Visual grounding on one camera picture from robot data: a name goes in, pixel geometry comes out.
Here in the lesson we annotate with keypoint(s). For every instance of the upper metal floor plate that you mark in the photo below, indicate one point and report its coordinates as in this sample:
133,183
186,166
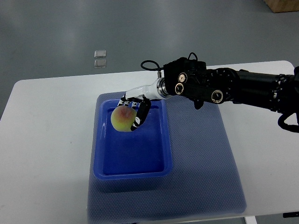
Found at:
100,54

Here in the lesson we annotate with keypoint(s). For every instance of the blue plastic tray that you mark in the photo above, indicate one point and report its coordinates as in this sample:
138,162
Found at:
143,153

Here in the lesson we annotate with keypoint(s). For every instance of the blue grey textured mat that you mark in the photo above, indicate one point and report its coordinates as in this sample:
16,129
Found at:
204,180

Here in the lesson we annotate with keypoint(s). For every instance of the white table leg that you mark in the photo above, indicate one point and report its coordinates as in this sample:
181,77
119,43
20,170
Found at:
250,220

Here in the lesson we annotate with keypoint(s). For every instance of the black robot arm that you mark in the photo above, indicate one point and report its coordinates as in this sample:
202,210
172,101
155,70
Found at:
191,79

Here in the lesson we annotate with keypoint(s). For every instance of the lower metal floor plate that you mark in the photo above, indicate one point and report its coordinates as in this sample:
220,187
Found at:
100,63

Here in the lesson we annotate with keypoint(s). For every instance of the yellow red peach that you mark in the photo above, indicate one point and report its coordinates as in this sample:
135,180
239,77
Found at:
122,118

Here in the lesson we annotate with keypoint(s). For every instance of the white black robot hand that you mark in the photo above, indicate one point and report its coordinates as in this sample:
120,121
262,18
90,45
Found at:
140,99

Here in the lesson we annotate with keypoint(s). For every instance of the metal floor plate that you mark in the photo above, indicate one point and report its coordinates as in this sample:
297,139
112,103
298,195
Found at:
100,63
100,54

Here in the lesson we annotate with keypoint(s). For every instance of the brown cardboard box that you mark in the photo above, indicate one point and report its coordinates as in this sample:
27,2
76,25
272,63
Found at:
282,6

